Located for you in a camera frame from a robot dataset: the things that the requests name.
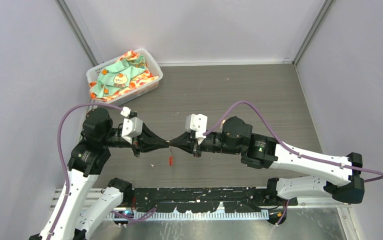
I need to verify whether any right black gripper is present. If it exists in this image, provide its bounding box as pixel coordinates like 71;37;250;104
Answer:
168;130;241;158

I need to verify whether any red keyring with metal chain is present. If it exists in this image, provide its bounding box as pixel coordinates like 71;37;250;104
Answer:
168;146;174;167

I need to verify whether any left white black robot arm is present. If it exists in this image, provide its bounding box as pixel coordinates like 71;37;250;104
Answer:
30;103;169;240

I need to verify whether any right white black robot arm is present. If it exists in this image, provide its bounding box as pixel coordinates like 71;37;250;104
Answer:
168;114;365;206

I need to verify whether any colourful patterned cloth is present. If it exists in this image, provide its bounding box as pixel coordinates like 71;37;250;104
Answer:
89;49;160;101

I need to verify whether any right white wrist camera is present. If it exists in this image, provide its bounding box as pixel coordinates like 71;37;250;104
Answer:
185;113;208;145

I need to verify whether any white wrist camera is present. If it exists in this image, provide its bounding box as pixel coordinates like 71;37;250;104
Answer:
120;106;138;119
185;113;208;145

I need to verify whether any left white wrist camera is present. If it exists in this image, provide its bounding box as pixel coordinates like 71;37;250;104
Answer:
120;106;138;119

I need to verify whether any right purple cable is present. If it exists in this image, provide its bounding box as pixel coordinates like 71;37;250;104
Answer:
203;100;383;226

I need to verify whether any purple cable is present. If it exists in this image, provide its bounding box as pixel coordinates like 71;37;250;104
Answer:
203;100;383;226
45;102;158;240

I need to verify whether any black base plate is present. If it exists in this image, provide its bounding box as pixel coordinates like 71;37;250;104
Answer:
119;186;287;214

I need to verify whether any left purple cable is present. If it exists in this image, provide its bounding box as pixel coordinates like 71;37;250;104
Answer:
45;102;158;240

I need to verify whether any aluminium front rail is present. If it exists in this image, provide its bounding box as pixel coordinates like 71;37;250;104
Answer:
49;188;352;222

